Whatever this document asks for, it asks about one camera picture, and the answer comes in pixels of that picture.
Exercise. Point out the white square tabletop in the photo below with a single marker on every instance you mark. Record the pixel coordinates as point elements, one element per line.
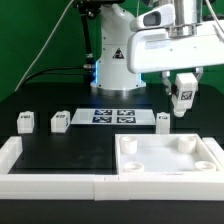
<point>163,153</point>

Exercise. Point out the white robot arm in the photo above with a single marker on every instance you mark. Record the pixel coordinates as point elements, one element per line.
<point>172,35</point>

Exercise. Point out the white U-shaped obstacle fence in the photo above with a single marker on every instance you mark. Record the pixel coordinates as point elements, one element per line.
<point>197,185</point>

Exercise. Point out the white marker sheet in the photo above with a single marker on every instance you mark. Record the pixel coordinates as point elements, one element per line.
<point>85,116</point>

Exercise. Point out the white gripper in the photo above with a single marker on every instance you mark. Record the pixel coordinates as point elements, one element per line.
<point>154,51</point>

